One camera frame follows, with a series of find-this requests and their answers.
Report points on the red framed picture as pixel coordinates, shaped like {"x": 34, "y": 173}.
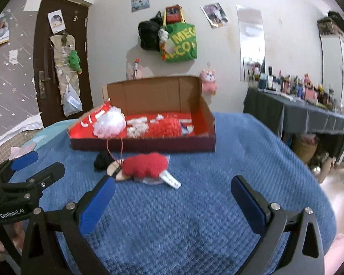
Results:
{"x": 173, "y": 13}

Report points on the wall mirror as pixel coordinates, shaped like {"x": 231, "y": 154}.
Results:
{"x": 250, "y": 40}

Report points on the baby photo wall poster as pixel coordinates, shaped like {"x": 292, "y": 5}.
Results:
{"x": 0, "y": 30}

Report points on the green plush toy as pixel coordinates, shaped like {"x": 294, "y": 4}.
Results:
{"x": 74, "y": 60}

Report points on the dark brown door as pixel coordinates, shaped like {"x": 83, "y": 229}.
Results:
{"x": 46, "y": 48}

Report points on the woven basket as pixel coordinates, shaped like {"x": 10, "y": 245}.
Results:
{"x": 304, "y": 149}

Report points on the white wall switch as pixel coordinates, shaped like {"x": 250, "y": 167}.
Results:
{"x": 13, "y": 56}

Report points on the clear plastic bag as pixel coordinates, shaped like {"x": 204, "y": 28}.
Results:
{"x": 71, "y": 101}

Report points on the white stick with red cap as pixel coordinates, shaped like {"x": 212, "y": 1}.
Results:
{"x": 136, "y": 68}

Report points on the beige hanging door organiser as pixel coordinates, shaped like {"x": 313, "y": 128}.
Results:
{"x": 60, "y": 63}

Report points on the white mesh bath sponge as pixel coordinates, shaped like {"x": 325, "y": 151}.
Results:
{"x": 109, "y": 121}

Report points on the blue wall poster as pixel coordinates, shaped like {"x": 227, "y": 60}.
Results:
{"x": 139, "y": 1}

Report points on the brown cardboard box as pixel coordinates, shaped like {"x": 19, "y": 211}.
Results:
{"x": 160, "y": 91}

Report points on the blue fleece blanket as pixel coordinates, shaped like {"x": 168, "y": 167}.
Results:
{"x": 189, "y": 220}

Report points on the white door poster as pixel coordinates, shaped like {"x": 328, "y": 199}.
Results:
{"x": 56, "y": 20}

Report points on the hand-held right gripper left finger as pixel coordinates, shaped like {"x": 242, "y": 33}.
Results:
{"x": 96, "y": 206}

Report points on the black cloth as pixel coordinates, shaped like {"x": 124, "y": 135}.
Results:
{"x": 103, "y": 160}

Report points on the dark bags on wardrobe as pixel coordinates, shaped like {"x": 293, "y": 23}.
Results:
{"x": 332, "y": 20}

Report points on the person's right leg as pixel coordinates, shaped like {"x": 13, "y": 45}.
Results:
{"x": 341, "y": 255}

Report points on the red foam mesh net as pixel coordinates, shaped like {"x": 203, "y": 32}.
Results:
{"x": 166, "y": 127}

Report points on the white plush bag charm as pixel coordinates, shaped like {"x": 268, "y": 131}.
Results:
{"x": 162, "y": 34}

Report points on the red cloth with white marks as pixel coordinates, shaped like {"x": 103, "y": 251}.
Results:
{"x": 86, "y": 126}

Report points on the blue and white packet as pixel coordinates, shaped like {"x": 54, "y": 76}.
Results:
{"x": 187, "y": 129}

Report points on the white paper tag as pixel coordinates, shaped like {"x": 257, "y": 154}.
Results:
{"x": 170, "y": 180}

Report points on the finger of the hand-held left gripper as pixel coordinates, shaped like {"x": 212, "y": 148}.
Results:
{"x": 46, "y": 174}
{"x": 24, "y": 159}

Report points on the table with dark cloth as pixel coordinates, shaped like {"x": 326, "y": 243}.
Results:
{"x": 304, "y": 114}

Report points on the red knitted plush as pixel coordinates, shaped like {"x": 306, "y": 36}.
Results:
{"x": 146, "y": 164}

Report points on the white paper sheet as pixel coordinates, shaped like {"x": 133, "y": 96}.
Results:
{"x": 17, "y": 131}

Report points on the cluttered side table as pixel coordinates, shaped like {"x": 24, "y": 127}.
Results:
{"x": 292, "y": 86}

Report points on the light blue bed sheet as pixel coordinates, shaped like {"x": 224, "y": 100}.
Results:
{"x": 51, "y": 131}

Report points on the black backpack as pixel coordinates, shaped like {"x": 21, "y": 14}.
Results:
{"x": 149, "y": 34}

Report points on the green tote bag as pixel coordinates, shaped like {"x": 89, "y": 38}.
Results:
{"x": 180, "y": 45}

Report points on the cream crochet scrunchie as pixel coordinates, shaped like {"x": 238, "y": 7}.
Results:
{"x": 136, "y": 130}

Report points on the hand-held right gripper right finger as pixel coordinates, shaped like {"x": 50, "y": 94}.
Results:
{"x": 248, "y": 204}

